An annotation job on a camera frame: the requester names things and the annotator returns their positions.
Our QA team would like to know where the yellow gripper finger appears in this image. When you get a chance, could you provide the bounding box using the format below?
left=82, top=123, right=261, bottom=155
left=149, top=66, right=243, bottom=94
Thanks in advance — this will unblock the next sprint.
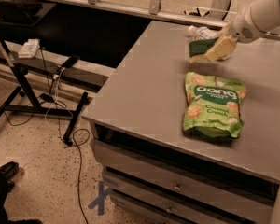
left=204, top=35, right=237, bottom=61

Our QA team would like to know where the green and yellow sponge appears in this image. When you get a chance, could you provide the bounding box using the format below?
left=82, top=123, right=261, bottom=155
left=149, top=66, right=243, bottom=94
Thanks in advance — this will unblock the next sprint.
left=189, top=38, right=217, bottom=63

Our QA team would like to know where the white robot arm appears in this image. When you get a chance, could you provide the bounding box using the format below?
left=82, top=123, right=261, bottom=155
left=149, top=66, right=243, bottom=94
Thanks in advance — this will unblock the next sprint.
left=204, top=0, right=280, bottom=61

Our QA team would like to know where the clear plastic water bottle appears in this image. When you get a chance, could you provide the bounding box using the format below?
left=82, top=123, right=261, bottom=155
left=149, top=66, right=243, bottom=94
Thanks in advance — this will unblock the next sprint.
left=188, top=25, right=219, bottom=40

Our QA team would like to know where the green snack bag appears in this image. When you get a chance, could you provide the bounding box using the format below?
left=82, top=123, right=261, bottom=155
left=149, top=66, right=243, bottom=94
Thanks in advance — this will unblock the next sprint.
left=183, top=72, right=247, bottom=140

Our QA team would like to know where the metal window railing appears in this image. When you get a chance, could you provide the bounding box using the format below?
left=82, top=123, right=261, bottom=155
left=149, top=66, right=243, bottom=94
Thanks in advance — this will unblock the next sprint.
left=0, top=0, right=259, bottom=33

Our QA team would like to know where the upper grey drawer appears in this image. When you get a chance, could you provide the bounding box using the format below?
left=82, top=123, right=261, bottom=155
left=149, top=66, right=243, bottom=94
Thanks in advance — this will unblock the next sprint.
left=91, top=141, right=273, bottom=224

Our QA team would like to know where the grey drawer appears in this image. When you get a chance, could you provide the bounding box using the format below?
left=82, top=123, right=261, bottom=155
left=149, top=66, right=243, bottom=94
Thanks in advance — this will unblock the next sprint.
left=91, top=141, right=273, bottom=224
left=102, top=168, right=228, bottom=224

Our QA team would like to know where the lower grey drawer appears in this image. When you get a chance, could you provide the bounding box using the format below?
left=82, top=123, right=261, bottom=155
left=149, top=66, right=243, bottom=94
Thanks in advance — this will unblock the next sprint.
left=102, top=168, right=228, bottom=224

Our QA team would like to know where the white tissue pack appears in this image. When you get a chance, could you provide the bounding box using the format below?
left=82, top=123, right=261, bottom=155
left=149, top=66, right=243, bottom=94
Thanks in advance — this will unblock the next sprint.
left=18, top=39, right=40, bottom=59

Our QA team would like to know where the blue tape cross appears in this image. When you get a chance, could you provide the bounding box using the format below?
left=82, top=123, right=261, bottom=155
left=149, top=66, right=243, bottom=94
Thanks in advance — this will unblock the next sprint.
left=88, top=177, right=118, bottom=216

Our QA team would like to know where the black metal stand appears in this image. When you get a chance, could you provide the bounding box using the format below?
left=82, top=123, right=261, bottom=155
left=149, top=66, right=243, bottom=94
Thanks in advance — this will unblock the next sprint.
left=0, top=38, right=88, bottom=146

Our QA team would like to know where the black shoe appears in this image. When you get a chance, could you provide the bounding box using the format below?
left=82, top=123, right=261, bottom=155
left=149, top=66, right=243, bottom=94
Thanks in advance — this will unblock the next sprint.
left=0, top=161, right=19, bottom=191

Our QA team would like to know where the white charging cable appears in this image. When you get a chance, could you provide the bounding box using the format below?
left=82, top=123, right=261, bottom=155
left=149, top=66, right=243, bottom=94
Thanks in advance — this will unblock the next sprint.
left=44, top=67, right=74, bottom=138

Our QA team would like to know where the black floor cable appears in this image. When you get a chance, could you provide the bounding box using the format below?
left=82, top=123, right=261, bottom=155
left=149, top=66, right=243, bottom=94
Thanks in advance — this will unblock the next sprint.
left=69, top=128, right=91, bottom=224

